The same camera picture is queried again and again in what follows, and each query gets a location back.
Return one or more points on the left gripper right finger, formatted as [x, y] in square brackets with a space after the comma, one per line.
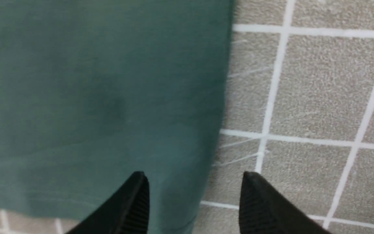
[264, 210]

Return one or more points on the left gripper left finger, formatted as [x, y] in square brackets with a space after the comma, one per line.
[125, 212]

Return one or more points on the green long-sleeve top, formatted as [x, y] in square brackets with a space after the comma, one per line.
[94, 90]

